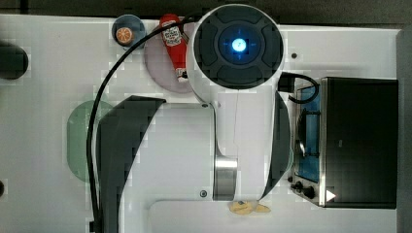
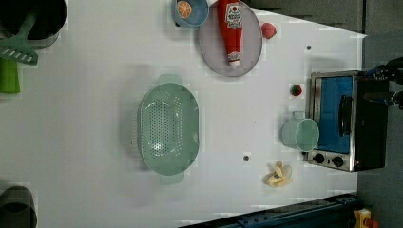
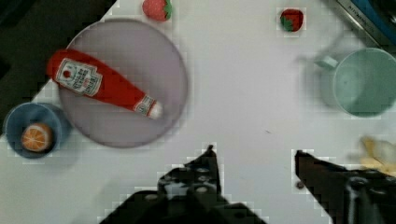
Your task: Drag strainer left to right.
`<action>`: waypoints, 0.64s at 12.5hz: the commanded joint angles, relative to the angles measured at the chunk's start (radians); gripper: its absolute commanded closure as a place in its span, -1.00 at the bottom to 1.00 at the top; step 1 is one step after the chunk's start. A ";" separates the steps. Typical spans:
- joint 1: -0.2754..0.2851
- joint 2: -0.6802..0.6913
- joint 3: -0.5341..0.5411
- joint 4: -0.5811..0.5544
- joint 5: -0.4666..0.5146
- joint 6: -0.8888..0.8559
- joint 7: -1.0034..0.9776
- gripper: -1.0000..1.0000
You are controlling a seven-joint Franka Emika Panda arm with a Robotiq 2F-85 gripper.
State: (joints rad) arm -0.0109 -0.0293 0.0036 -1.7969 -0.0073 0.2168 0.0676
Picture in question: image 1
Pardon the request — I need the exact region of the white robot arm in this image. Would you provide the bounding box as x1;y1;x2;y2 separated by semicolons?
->
96;4;290;233

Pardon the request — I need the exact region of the orange slice toy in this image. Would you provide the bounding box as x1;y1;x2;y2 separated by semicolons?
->
116;27;134;46

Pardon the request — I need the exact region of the black toaster oven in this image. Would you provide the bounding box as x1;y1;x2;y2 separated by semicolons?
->
289;77;398;209

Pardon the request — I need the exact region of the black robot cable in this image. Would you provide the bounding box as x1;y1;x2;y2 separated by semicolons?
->
86;13;202;233

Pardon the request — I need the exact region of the peeled banana toy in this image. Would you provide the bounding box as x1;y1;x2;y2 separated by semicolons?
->
229;201;271;216

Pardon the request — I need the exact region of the green oval strainer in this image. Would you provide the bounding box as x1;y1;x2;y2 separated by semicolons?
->
66;101;93;183

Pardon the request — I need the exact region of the blue bowl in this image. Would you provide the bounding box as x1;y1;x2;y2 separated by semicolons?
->
112;15;147;48

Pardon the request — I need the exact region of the black cylinder cup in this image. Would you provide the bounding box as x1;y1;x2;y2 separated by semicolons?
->
0;44;28;80

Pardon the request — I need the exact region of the grey round plate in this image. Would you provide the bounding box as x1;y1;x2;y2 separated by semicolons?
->
144;32;192;94

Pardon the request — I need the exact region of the red ketchup bottle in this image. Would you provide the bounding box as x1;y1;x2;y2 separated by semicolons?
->
161;25;188;83

